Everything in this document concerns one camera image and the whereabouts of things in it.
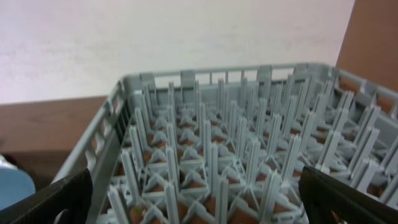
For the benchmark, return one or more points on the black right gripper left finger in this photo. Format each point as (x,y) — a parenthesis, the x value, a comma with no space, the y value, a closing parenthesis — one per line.
(67,200)

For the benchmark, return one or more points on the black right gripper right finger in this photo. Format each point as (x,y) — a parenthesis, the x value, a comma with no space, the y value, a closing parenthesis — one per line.
(326,200)

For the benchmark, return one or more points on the blue plate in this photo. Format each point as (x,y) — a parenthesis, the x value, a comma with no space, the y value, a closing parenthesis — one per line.
(16,185)

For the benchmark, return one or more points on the grey plastic dishwasher rack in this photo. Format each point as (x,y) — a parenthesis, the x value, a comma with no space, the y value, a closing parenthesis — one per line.
(228,145)

